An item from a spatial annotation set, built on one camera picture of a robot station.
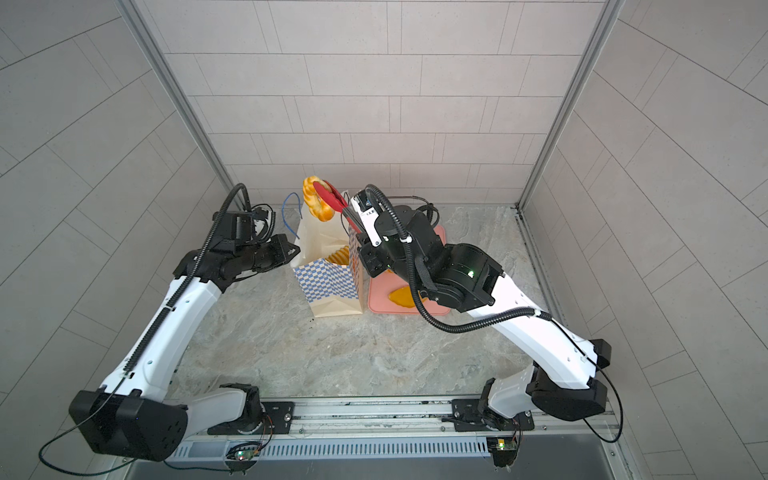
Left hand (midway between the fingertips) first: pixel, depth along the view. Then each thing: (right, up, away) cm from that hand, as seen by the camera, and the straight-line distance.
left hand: (307, 244), depth 74 cm
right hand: (+16, +3, -17) cm, 23 cm away
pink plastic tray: (+17, -14, +19) cm, 29 cm away
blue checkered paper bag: (+5, -5, -2) cm, 7 cm away
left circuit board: (-10, -45, -10) cm, 47 cm away
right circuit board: (+47, -47, -6) cm, 67 cm away
